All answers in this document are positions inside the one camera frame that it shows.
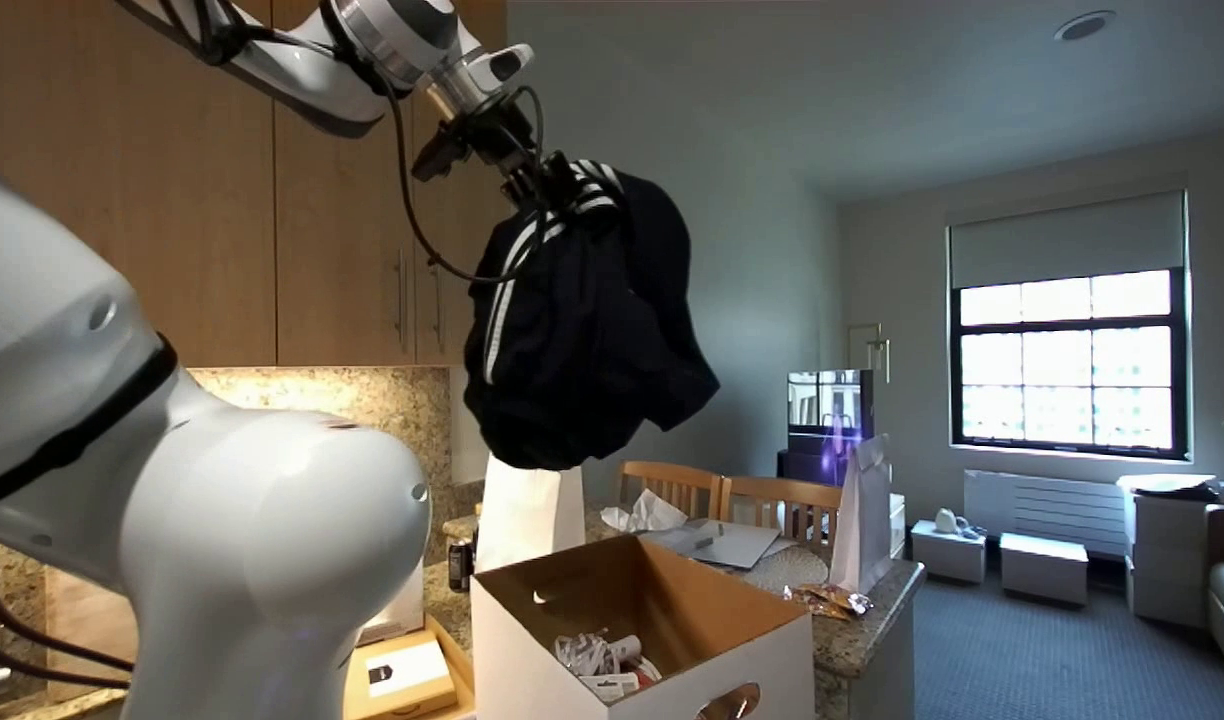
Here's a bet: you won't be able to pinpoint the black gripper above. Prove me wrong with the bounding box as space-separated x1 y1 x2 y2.
414 104 544 181

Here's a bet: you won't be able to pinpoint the dark blue striped jacket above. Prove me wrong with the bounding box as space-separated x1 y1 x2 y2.
464 160 720 468

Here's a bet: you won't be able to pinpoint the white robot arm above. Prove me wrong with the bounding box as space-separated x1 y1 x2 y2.
0 181 430 720

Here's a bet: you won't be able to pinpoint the white cardboard storage box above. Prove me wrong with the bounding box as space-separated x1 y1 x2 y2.
471 536 817 720

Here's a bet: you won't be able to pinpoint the white box on floor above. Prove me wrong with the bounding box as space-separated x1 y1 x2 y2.
914 508 987 585

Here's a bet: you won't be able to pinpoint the white paper shopping bag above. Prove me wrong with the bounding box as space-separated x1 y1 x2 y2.
475 458 584 572

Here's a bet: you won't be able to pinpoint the glowing purple aquarium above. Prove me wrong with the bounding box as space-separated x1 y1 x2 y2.
776 368 876 483

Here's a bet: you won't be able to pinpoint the wooden chair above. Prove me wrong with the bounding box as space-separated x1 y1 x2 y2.
622 458 839 550

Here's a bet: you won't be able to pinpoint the grey laptop on table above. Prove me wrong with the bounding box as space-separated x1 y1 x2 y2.
656 518 776 572

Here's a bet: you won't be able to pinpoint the window with roller blind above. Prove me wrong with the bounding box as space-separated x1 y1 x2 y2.
944 193 1189 458

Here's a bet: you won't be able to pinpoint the white radiator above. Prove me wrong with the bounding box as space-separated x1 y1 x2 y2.
965 468 1127 556

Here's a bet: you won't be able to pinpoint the white cabinet by window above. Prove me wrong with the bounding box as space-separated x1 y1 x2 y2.
1120 472 1224 626

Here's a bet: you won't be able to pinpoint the wooden wall cabinets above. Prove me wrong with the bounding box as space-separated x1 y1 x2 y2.
0 0 509 363

